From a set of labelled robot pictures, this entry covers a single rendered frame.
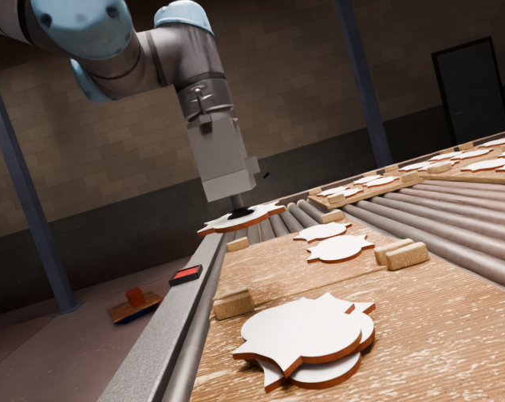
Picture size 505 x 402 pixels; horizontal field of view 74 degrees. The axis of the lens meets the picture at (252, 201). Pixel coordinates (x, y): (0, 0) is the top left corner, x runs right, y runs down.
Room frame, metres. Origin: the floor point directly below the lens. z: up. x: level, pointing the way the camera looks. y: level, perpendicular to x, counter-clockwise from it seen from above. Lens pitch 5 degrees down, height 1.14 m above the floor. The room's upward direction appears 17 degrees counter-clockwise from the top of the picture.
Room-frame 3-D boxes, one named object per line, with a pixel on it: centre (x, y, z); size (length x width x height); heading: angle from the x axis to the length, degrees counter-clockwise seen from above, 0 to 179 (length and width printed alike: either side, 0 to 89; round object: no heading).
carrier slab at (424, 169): (1.36, -0.80, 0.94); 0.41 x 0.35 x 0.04; 178
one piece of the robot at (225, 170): (0.50, 0.01, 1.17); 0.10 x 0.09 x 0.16; 83
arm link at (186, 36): (0.50, 0.03, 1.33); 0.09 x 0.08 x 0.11; 98
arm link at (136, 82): (0.47, 0.12, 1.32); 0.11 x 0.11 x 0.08; 8
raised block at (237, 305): (0.49, 0.07, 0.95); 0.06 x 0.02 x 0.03; 88
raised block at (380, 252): (0.51, -0.19, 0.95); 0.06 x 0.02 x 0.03; 89
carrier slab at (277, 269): (0.70, -0.06, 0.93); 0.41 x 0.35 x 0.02; 179
